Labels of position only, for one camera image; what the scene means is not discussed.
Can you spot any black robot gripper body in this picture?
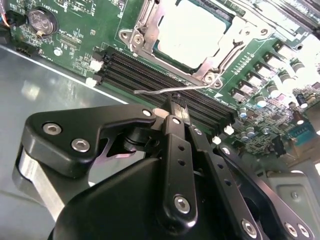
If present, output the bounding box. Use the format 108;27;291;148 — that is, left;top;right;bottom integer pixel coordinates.
52;155;241;240

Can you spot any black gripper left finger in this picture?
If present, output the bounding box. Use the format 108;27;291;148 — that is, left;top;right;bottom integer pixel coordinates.
12;92;199;226

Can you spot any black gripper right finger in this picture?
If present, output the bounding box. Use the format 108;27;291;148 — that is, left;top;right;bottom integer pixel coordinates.
178;98;317;240

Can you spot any wire locking lever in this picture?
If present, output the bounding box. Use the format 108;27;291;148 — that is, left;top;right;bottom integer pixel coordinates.
133;74;224;95

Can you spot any silver green CPU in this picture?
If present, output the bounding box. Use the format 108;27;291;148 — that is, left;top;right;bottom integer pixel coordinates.
152;0;236;71

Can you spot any metal socket cover frame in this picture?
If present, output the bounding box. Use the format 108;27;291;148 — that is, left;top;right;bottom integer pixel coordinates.
132;0;251;78

